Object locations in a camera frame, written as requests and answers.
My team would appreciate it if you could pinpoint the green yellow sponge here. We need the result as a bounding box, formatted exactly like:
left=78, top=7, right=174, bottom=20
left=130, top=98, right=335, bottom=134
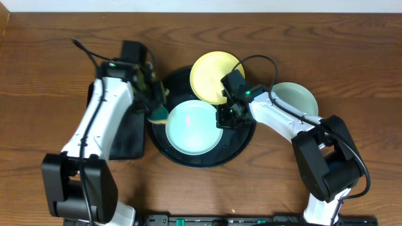
left=147, top=105, right=169, bottom=124

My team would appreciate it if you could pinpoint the mint plate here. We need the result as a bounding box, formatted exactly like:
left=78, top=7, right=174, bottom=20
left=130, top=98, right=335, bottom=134
left=272, top=82, right=318, bottom=116
left=165, top=100, right=223, bottom=156

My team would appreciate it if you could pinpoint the yellow plate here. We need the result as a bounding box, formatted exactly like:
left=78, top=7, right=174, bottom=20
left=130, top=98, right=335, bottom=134
left=190, top=51, right=239, bottom=105

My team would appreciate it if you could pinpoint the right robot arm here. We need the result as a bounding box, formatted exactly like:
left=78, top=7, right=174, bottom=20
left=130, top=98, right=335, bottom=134
left=217, top=84, right=371, bottom=225

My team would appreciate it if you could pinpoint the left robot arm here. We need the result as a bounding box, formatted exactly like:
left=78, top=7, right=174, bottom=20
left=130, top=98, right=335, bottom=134
left=41, top=60, right=168, bottom=225

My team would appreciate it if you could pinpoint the round black tray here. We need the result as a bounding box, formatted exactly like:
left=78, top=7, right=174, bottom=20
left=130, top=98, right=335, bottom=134
left=146, top=66, right=256, bottom=168

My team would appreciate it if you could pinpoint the rectangular black tray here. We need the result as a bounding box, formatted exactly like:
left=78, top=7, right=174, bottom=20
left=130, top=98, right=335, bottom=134
left=84, top=78, right=145, bottom=160

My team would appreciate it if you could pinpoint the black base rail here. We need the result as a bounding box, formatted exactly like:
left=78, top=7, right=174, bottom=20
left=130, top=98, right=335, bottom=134
left=144, top=213, right=378, bottom=226

